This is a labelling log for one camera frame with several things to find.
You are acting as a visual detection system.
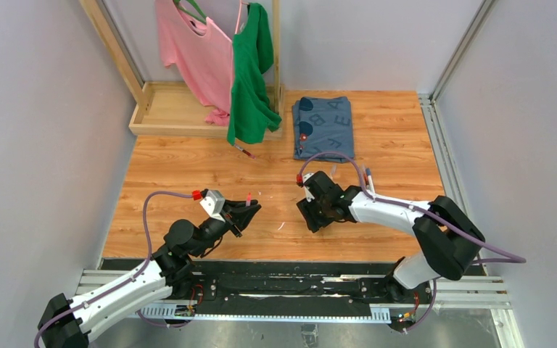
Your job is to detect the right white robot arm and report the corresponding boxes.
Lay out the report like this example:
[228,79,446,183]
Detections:
[297,171,485,290]

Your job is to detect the white pen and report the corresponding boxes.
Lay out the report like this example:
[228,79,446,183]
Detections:
[365,167,376,194]

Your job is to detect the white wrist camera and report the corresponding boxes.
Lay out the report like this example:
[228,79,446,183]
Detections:
[200,189,226,222]
[302,173,315,202]

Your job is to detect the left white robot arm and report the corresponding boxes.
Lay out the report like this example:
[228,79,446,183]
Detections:
[33,190,261,347]

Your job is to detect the green clothes hanger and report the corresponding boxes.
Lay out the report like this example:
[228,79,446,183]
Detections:
[173,0,207,24]

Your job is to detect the aluminium frame rail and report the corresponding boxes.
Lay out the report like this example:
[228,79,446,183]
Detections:
[57,268,520,348]

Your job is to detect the wooden clothes rack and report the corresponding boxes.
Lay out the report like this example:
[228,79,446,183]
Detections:
[82,1,283,140]

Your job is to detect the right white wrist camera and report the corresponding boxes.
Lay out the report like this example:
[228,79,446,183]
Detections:
[302,173,315,202]

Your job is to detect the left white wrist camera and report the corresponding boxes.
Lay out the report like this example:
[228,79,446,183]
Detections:
[200,189,226,222]

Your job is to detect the green t-shirt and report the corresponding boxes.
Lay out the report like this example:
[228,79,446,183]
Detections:
[226,3,282,145]

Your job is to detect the folded blue t-shirt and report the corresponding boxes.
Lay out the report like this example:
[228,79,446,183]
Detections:
[292,96,355,162]

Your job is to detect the pink t-shirt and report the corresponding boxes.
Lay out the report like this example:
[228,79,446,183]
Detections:
[154,0,234,126]

